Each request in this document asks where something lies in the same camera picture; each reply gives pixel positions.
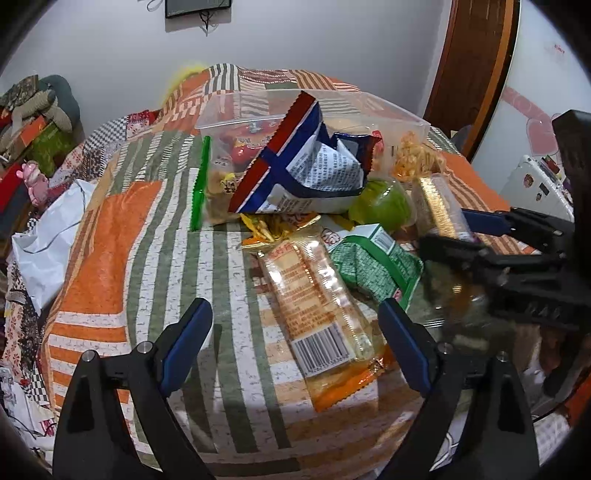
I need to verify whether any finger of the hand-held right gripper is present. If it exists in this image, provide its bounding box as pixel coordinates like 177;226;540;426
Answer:
418;233;555;283
461;207;575;248

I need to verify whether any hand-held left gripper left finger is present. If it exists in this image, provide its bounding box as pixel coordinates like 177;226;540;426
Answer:
53;298;215;480

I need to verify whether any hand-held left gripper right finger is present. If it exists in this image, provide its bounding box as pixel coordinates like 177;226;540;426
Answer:
378;298;541;480

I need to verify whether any clear packet of pale cakes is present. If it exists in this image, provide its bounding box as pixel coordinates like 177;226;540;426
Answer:
411;174;476;243

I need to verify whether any green patterned snack packet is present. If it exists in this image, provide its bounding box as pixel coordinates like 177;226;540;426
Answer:
325;224;424;311

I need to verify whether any green translucent snack bag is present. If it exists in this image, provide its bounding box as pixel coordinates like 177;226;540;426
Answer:
348;178;415;233

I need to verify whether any yellow puffed snack bag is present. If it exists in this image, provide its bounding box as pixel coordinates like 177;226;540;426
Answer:
390;130;446;183

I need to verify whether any orange-edged clear cracker packet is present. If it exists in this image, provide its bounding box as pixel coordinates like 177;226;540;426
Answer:
242;233;386;413

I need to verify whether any yellow chips packet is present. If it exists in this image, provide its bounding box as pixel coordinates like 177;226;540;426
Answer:
240;211;358;254

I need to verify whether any green-edged clear snack bag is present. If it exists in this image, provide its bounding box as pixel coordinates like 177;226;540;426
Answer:
189;135;259;232

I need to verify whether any blue white red snack bag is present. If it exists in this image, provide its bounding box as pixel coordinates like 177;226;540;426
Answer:
229;91;386;215

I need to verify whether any orange snack bag red label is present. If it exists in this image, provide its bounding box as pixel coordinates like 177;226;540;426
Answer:
217;121;282;162

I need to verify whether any clear plastic storage box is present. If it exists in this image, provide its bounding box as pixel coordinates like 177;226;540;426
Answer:
194;88;444;227

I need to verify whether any white appliance with stickers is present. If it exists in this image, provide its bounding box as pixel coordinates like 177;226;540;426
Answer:
499;154;575;222

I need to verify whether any striped patchwork blanket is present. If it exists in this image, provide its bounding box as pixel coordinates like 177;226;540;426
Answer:
39;64;573;476

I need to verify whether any brown wooden door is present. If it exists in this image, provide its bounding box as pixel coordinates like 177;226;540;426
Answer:
422;0;520;160

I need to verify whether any white plastic bag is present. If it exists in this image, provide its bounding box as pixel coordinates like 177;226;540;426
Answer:
11;179;98;312

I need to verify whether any pink plush toy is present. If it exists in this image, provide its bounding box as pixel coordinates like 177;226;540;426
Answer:
16;161;51;206

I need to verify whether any red flat box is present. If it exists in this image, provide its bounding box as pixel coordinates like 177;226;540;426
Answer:
0;166;29;217

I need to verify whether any green cardboard box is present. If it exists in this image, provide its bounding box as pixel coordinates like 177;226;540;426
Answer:
25;124;77;164

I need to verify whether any orange cardboard box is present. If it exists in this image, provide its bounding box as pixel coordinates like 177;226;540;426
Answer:
18;115;51;145

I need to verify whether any yellow fluffy toy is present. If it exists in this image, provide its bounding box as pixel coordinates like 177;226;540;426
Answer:
159;65;206;100

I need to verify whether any knitted stuffed toy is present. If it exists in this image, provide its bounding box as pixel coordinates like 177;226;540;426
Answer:
9;90;75;134

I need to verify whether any grey cushion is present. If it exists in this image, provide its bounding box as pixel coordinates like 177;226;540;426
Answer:
37;74;81;132

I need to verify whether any pink wall sticker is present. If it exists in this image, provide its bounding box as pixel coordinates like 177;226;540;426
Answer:
501;85;568;158

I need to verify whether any black wall monitor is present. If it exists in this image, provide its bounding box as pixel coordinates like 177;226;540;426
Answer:
165;0;232;19

